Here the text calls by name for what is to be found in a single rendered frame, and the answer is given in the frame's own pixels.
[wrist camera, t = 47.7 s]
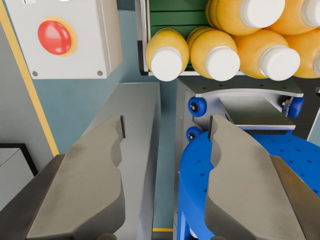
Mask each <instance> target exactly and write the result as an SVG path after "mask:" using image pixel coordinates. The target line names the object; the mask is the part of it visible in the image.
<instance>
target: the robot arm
mask: <svg viewBox="0 0 320 240"><path fill-rule="evenodd" d="M124 138H126V137H125V120H124V116H123V115H113V116H112V117H110V118H109V119H107V120H106V121H104V122H103V123H101V124H100V125H98V126H97V127H95V128H93V129H92V130H90V131H89V132H87V133H86V134H85V135H83V136H82V137H81V138H80V139H78V140H77V141H76V142H75V143H74V144H73V145H72V146H71V147H70V148H69V149H68V150H67V151H66V152H65V153H64V154H58V155H56V156H55V157H54V158H53V159H52V160H51V161H50V162H49V163H48V164H47V165H46V166H45V167H44V168H43V169H42V170H41V171H40V172H39V173H38V174H37V175H36V176H35V177H34V178H33V179H32V180H31V181H30V182H29V183H28V184H27V185H26V186H25V187H24V188H23V189H22V190H21V191H20V192H19V193H18V194H17V195H16V196H15V197H14V198H13V199H12V200H11V201H10V202H9V203H8V204H7V205H6V206H5V207H4V208H3V209H2V210H1V211H0V240H117V238H116V236H115V235H114V234H113V233H115V232H116V231H117V230H118V229H119V228H120V227H121V226H122V225H123V224H124V222H125V218H126V215H125V197H124V191H123V185H122V179H121V173H120V170H119V169H118V168H117V167H118V166H119V164H120V163H121V161H122V155H121V149H120V143H121V142H122V141H123V139H124ZM208 139H210V140H211V142H212V149H211V157H210V161H211V163H212V165H213V166H214V169H212V170H211V171H210V173H209V180H208V187H207V194H206V201H205V214H204V222H205V225H206V227H207V228H208V229H209V230H210V231H211V232H212V233H213V234H214V235H215V236H216V237H212V238H211V239H210V240H320V197H319V196H318V195H317V194H316V193H315V192H314V191H313V190H312V189H311V188H310V187H309V186H308V185H307V184H306V183H305V182H304V181H303V180H302V179H301V178H300V177H299V176H298V175H297V174H296V173H295V172H294V171H293V170H292V169H291V168H290V167H289V166H288V165H287V164H286V163H285V161H284V160H283V159H282V158H281V157H280V156H272V155H270V154H269V152H268V151H267V150H266V149H265V148H264V147H263V146H262V145H261V144H260V143H259V142H257V141H256V140H255V139H254V138H253V137H252V136H250V135H249V134H248V133H246V132H245V131H243V130H242V129H240V128H239V127H237V126H236V125H234V124H233V123H231V122H230V121H228V120H227V119H225V118H224V117H222V116H220V115H218V114H215V115H210V121H209V132H208Z"/></svg>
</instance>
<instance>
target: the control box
mask: <svg viewBox="0 0 320 240"><path fill-rule="evenodd" d="M25 1H26V3H25V2H24V0H5V2H6V5H7V8H8V11H9V13H10V17H11V20H12V22H13V25H14V28H15V31H16V33H17V36H18V39H19V42H20V45H21V48H22V51H23V54H24V57H25V60H26V62H27V65H28V68H29V71H30V74H31V77H32V78H33V79H107V77H108V76H110V74H111V73H112V72H113V71H114V70H115V69H116V68H117V67H118V66H119V65H120V64H121V63H122V62H123V57H122V49H121V40H120V28H119V18H118V10H117V1H116V0H25ZM47 20H53V21H57V22H59V23H61V24H62V25H63V26H64V27H65V28H66V29H67V30H68V32H69V34H70V37H71V47H70V49H69V51H68V52H67V53H65V54H62V55H54V54H51V53H49V52H48V51H46V50H45V49H44V48H43V47H42V45H41V43H40V41H39V39H38V28H39V26H40V24H42V23H43V22H44V21H47Z"/></svg>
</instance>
